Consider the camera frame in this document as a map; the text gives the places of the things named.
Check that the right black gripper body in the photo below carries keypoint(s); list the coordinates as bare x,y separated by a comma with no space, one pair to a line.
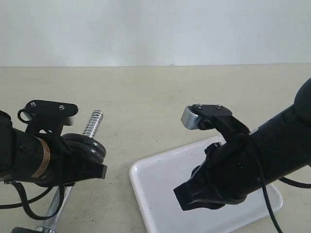
232,172

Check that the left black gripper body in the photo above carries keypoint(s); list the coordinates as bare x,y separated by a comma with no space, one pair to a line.
64,167

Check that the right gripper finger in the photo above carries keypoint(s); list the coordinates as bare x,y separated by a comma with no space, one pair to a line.
191,195

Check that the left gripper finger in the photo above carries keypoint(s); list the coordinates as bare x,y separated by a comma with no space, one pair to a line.
92,170

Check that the black weight plate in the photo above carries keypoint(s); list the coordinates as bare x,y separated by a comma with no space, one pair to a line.
101,151
83,145
22,230

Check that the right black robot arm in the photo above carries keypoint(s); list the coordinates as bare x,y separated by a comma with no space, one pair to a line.
286,138

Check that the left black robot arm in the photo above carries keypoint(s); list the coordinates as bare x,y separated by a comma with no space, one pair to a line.
48,159

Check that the white rectangular plastic tray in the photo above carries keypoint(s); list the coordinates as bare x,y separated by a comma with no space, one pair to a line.
154,178

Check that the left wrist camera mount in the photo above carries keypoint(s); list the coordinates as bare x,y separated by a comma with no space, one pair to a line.
47,116

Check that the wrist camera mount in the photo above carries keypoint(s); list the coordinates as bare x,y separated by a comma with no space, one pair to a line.
47,116
207,117

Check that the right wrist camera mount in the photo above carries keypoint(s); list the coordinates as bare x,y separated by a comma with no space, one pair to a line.
207,117

